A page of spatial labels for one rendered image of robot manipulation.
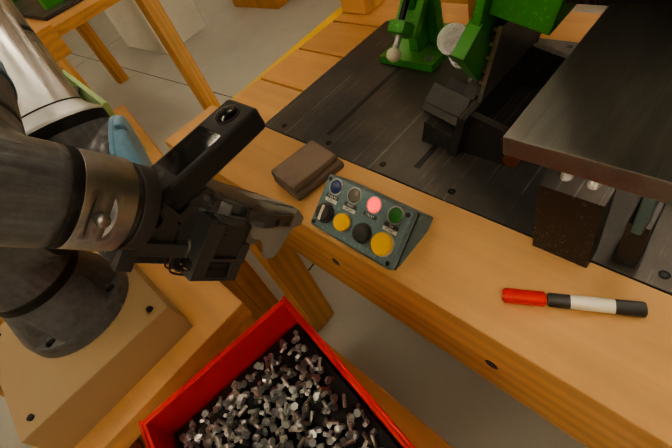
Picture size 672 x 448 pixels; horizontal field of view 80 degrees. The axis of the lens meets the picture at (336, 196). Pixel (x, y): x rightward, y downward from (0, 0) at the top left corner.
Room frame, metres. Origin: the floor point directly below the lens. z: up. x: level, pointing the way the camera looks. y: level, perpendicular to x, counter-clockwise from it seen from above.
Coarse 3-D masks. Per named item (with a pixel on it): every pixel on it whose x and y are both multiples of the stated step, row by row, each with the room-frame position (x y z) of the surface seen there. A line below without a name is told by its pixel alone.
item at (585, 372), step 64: (192, 128) 0.82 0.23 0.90; (256, 192) 0.53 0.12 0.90; (320, 192) 0.47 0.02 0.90; (384, 192) 0.41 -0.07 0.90; (320, 256) 0.42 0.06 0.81; (448, 256) 0.27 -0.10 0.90; (512, 256) 0.24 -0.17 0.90; (448, 320) 0.21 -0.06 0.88; (512, 320) 0.17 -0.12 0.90; (576, 320) 0.14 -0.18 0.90; (640, 320) 0.12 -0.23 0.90; (512, 384) 0.14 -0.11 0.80; (576, 384) 0.09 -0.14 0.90; (640, 384) 0.07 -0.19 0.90
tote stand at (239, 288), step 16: (128, 112) 1.28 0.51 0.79; (144, 144) 1.05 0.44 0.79; (240, 272) 0.87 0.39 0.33; (256, 272) 1.05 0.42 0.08; (240, 288) 0.85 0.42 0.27; (256, 288) 0.87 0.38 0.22; (256, 304) 0.86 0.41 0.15; (272, 304) 0.87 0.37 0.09; (0, 320) 0.69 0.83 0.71; (256, 320) 0.84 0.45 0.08
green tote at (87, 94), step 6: (66, 72) 1.32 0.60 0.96; (72, 78) 1.25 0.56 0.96; (72, 84) 1.32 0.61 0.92; (78, 84) 1.18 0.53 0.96; (84, 90) 1.12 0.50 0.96; (90, 90) 1.10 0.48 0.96; (84, 96) 1.27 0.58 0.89; (90, 96) 1.10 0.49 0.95; (96, 96) 1.05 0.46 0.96; (90, 102) 1.25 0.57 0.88; (96, 102) 1.08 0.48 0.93; (102, 102) 1.00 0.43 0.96; (108, 108) 0.99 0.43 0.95; (114, 114) 0.99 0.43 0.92
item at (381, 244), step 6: (378, 234) 0.31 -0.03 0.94; (384, 234) 0.31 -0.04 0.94; (372, 240) 0.31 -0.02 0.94; (378, 240) 0.31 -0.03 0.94; (384, 240) 0.30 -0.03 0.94; (390, 240) 0.30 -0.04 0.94; (372, 246) 0.31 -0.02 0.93; (378, 246) 0.30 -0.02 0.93; (384, 246) 0.30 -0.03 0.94; (390, 246) 0.29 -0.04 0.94; (378, 252) 0.30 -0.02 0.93; (384, 252) 0.29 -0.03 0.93
